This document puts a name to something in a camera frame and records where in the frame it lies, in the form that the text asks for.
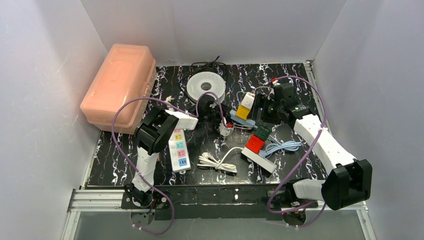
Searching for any pink translucent storage box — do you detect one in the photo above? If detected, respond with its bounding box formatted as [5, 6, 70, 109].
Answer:
[80, 43, 157, 135]

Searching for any light blue cable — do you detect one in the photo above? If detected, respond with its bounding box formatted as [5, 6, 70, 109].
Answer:
[259, 134, 303, 158]

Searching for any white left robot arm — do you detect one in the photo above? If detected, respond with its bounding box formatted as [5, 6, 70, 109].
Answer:
[132, 91, 222, 193]

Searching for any white colourful power strip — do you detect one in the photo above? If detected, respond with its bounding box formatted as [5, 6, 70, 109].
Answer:
[168, 129, 191, 174]

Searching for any white yellow cube adapter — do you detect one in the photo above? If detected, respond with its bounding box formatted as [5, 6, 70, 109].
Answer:
[235, 92, 255, 120]

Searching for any green cube adapter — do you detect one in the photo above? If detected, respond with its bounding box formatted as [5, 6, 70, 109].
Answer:
[253, 125, 272, 141]

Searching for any red cube adapter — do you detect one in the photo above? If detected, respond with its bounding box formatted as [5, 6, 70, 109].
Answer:
[245, 135, 265, 154]

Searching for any light blue power strip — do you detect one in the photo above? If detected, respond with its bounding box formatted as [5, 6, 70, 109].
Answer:
[229, 109, 257, 128]

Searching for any white small power strip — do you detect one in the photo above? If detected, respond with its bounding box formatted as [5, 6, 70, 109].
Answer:
[241, 147, 277, 174]

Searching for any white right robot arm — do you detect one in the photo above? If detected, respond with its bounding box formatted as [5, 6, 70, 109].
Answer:
[261, 83, 373, 210]

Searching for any black cable behind speaker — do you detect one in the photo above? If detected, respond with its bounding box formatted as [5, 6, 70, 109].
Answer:
[177, 55, 229, 100]

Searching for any white plug with cable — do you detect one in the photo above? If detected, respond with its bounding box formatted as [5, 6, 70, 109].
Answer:
[196, 147, 243, 174]

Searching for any white perforated round speaker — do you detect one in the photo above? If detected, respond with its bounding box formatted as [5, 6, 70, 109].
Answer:
[186, 71, 226, 103]

